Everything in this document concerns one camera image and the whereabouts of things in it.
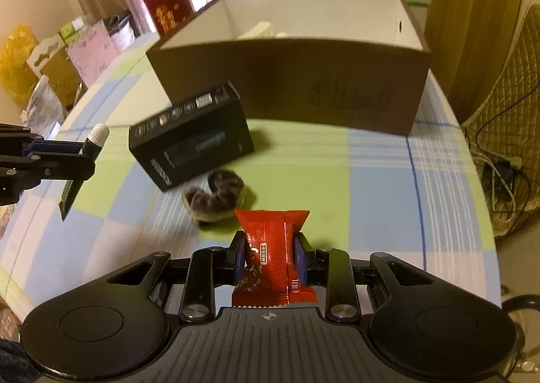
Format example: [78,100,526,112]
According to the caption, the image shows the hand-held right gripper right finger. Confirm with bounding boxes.
[293,232,435,322]

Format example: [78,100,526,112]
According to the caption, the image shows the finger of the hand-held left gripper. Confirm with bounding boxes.
[0,152,97,195]
[0,123,85,158]

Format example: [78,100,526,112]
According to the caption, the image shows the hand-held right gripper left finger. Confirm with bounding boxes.
[105,232,247,323]

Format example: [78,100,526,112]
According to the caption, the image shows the red snack packet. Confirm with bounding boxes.
[231,210,318,308]

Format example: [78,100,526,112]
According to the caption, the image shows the dark green white-capped tube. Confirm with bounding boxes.
[59,123,111,222]

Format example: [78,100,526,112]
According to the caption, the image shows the brown cardboard box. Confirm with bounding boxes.
[145,0,433,136]

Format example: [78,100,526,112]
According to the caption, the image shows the checked cloth desktop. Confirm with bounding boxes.
[0,30,501,325]

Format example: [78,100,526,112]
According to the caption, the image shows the clear plastic bag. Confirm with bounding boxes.
[25,75,68,122]

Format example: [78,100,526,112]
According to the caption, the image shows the brown hair scrunchie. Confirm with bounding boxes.
[181,170,249,225]

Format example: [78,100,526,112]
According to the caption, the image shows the brown and white carton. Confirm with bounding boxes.
[27,34,83,107]

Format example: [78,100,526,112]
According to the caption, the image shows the yellow plastic bag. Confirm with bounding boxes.
[0,26,41,103]

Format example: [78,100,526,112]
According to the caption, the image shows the pink paper bag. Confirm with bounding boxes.
[67,22,121,88]

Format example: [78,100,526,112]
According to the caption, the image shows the black product box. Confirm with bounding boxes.
[129,81,256,192]

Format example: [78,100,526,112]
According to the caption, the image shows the green and white box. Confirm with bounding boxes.
[59,18,91,42]

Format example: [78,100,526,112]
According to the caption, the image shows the dark blue cloth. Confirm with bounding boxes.
[0,336,30,383]

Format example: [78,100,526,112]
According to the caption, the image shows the red gift box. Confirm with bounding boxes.
[142,0,195,37]

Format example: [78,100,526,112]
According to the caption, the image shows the quilted beige chair cover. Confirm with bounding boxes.
[462,3,540,236]

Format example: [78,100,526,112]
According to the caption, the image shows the tangle of cables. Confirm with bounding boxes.
[472,147,533,223]

